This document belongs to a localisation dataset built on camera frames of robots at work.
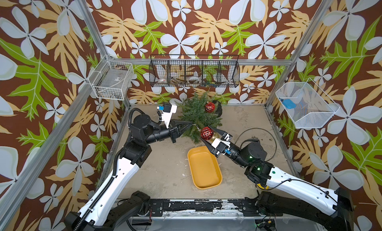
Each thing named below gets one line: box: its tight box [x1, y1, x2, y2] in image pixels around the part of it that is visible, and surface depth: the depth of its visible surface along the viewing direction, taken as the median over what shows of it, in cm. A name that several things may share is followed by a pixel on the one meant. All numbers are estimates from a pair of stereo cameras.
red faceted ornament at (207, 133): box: [200, 126, 214, 141], surface depth 58 cm
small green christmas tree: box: [175, 91, 223, 144], surface depth 75 cm
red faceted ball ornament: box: [204, 101, 216, 114], surface depth 73 cm
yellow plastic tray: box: [187, 145, 223, 190], surface depth 86 cm
